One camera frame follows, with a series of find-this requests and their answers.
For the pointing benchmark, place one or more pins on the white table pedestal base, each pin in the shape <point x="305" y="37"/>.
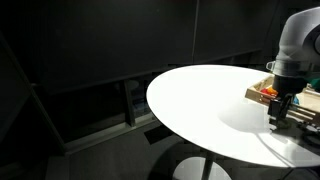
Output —
<point x="199" y="168"/>

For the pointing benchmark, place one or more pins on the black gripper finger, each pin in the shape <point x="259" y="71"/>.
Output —
<point x="285" y="105"/>
<point x="274" y="112"/>

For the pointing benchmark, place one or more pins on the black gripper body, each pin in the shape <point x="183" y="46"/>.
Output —
<point x="288" y="85"/>

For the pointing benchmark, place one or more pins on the wooden slatted tray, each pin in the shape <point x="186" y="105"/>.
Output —
<point x="306" y="108"/>

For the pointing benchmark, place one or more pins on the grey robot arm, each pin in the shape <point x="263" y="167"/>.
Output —
<point x="299" y="52"/>

